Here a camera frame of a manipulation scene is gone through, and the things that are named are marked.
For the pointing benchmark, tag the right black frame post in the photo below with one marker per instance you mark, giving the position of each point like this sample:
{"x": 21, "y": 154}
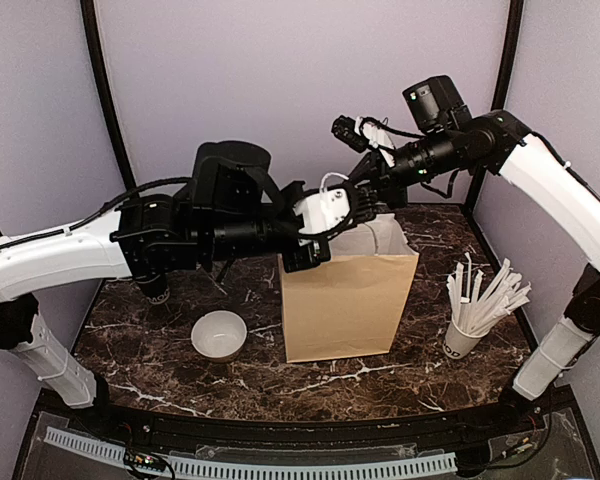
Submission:
{"x": 510, "y": 43}

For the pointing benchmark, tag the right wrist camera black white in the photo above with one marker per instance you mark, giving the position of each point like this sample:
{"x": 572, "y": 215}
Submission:
{"x": 361, "y": 135}

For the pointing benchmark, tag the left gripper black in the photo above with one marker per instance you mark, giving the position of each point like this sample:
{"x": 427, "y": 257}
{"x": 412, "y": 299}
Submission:
{"x": 311, "y": 260}

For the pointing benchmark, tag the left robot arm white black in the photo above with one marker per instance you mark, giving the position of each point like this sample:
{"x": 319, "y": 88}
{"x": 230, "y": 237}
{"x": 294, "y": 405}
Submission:
{"x": 228, "y": 208}

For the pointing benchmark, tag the black front rail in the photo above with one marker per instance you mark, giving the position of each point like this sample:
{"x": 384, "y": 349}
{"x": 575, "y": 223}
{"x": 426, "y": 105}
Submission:
{"x": 463, "y": 428}

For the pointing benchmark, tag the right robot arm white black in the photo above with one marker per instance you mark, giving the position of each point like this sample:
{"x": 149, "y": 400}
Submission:
{"x": 450, "y": 138}

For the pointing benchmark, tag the white slotted cable duct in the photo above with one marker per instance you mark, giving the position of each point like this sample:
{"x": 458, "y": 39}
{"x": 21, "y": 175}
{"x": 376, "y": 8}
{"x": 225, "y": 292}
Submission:
{"x": 182, "y": 467}

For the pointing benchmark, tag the white wrapped straw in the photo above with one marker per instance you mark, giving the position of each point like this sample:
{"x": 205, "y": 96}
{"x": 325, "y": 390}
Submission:
{"x": 464, "y": 285}
{"x": 471, "y": 314}
{"x": 508, "y": 296}
{"x": 481, "y": 308}
{"x": 451, "y": 288}

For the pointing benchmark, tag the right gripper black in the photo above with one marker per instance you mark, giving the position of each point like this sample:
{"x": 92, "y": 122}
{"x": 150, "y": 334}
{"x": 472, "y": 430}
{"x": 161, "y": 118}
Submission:
{"x": 386, "y": 187}

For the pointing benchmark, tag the white paper cup holder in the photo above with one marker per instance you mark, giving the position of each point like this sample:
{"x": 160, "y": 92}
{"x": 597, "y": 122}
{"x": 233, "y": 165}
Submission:
{"x": 458, "y": 344}

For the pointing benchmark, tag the small green circuit board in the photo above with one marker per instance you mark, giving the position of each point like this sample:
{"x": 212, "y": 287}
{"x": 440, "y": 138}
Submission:
{"x": 142, "y": 461}

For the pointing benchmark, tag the white ceramic bowl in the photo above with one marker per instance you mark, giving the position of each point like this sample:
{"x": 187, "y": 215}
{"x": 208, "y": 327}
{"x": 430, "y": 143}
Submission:
{"x": 219, "y": 335}

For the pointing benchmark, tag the black paper coffee cup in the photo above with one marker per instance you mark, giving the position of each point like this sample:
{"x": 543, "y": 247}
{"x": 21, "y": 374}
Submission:
{"x": 156, "y": 290}

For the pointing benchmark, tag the black frame post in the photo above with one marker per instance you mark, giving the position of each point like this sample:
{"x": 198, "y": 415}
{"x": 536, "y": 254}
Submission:
{"x": 510, "y": 43}
{"x": 100, "y": 74}

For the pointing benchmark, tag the brown paper bag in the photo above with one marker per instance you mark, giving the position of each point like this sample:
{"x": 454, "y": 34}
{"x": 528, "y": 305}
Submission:
{"x": 351, "y": 305}

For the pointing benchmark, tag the left black frame post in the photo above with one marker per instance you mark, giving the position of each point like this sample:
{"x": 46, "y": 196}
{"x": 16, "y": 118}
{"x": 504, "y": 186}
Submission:
{"x": 100, "y": 74}

